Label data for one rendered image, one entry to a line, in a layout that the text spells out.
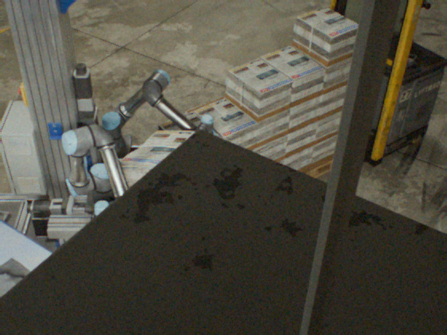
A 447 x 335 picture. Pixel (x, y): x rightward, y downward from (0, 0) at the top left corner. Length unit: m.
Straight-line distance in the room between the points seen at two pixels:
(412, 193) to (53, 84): 3.00
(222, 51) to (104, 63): 1.26
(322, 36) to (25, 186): 2.20
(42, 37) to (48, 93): 0.35
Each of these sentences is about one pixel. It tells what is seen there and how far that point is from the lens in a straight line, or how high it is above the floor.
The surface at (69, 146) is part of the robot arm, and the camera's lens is 3.07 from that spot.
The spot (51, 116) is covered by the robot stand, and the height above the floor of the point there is 1.32.
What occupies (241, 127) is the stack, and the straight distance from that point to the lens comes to 4.09.
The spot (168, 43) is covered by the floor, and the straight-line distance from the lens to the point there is 6.76.
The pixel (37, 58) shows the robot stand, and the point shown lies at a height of 1.69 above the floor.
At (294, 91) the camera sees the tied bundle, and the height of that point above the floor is 0.97.
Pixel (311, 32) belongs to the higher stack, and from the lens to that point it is 4.38.
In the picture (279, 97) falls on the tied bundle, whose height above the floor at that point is 0.96.
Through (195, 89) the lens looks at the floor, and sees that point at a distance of 5.97.
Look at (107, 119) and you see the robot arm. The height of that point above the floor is 1.04.
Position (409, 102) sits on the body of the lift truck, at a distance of 5.14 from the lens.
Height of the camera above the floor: 3.28
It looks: 41 degrees down
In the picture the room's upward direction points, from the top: 1 degrees counter-clockwise
